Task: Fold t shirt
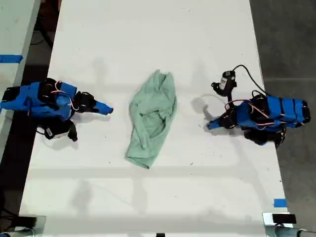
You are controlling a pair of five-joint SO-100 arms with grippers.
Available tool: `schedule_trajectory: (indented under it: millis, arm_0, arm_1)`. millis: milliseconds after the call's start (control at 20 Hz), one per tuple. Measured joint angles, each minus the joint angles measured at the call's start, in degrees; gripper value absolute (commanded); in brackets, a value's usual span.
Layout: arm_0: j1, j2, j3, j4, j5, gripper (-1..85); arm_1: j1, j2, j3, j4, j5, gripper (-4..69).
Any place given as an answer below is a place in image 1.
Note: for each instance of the pale green T-shirt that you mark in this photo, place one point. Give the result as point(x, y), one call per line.
point(150, 111)

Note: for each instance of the black camera box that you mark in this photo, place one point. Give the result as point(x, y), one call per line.
point(53, 132)
point(228, 75)

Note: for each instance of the small black box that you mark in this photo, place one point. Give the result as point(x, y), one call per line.
point(27, 221)
point(284, 218)

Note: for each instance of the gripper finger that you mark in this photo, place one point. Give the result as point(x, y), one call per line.
point(216, 121)
point(103, 105)
point(216, 126)
point(101, 110)

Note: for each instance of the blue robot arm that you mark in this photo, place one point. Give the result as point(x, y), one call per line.
point(284, 109)
point(34, 100)

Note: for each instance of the long blue tape strip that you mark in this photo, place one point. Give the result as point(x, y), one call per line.
point(11, 58)

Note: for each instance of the short blue tape piece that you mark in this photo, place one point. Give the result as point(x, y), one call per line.
point(280, 203)

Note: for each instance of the white side table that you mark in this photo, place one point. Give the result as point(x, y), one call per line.
point(14, 29)

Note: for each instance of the small black table-edge block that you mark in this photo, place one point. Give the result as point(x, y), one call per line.
point(160, 235)

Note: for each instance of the black camera stalk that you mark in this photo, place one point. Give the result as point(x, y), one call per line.
point(223, 89)
point(72, 130)

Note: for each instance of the silver metal clamp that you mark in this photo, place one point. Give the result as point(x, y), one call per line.
point(267, 225)
point(40, 225)

